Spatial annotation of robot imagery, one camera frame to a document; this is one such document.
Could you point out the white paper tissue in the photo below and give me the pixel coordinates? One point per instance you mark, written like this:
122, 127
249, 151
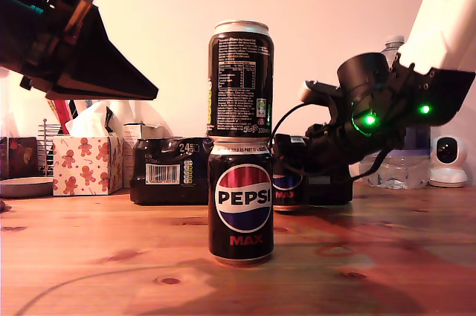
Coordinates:
89, 122

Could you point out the red snack packet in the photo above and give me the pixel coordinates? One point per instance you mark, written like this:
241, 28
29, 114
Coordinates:
63, 119

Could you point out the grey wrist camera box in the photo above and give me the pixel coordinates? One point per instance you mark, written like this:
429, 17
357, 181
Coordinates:
306, 93

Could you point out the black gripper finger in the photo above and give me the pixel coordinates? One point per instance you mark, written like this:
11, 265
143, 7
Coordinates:
100, 93
100, 55
294, 152

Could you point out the small white round camera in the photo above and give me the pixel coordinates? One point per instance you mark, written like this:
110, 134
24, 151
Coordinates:
446, 176

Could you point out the small white carton box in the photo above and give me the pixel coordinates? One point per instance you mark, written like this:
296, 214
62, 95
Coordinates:
128, 145

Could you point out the white slim bottle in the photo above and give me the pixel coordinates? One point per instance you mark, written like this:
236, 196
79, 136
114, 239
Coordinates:
121, 115

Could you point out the large clear water bottle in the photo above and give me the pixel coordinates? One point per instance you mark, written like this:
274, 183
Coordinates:
401, 174

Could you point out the round shallow plate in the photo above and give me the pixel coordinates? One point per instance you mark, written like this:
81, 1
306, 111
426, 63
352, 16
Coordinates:
22, 187

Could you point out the black Pepsi Max can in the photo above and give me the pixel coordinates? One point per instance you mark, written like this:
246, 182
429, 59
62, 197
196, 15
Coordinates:
241, 200
240, 70
290, 197

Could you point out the black Pepsi Max multipack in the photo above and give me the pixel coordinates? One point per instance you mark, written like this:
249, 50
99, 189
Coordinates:
167, 193

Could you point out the gingerbread print tissue box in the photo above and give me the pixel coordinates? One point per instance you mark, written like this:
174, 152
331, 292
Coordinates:
87, 167

